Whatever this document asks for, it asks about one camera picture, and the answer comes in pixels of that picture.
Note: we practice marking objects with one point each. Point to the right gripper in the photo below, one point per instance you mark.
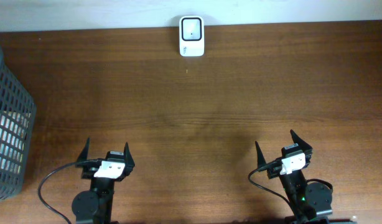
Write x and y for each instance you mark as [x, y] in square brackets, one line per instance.
[305, 148]

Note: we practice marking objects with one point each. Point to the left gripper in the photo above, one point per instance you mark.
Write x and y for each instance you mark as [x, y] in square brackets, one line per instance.
[130, 163]

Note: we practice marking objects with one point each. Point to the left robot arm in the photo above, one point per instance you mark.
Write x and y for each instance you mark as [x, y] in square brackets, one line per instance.
[95, 205]

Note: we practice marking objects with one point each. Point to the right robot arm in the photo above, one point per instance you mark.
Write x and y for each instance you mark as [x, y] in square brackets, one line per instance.
[309, 199]

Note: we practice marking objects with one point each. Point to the white barcode scanner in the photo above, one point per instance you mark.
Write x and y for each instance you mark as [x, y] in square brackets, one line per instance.
[191, 36]

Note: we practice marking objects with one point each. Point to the grey plastic mesh basket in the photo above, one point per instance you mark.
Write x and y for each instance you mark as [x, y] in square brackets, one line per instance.
[17, 116]

